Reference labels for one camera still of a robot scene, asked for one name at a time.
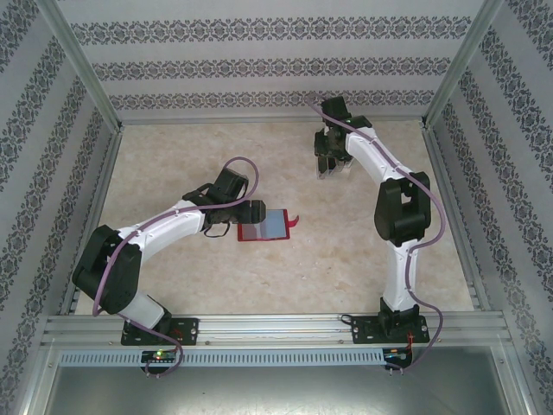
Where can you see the aluminium side rail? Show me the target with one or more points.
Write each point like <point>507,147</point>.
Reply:
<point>441,173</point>
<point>106,173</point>

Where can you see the long aluminium base rail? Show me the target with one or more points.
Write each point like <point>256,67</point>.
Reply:
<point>276,330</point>

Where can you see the black credit card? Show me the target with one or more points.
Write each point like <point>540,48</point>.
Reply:
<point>322,166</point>
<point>331,165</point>

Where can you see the grey sheet metal panel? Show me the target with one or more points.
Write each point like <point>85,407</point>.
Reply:
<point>276,393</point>

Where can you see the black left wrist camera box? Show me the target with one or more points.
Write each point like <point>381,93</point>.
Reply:
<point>231,183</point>

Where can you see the small controller circuit board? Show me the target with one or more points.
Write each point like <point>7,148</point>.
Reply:
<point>160,356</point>
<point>395,354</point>

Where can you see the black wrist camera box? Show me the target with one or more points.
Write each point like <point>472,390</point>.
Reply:
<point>231,183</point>
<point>334,108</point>

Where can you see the red card holder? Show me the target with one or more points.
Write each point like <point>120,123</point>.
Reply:
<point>272,225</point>

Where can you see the thin aluminium wall rail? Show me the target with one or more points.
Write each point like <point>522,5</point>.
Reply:
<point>216,121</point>

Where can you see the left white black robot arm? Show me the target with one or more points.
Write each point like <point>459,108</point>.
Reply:
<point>164,227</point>

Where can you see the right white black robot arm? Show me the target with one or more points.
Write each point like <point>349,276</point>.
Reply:
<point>402,276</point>

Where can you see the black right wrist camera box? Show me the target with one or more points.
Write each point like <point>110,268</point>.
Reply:
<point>334,108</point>

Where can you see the aluminium frame post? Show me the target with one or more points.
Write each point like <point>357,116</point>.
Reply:
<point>86,65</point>
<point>457,65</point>

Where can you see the clear acrylic card stand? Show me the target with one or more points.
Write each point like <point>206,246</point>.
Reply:
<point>341,167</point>

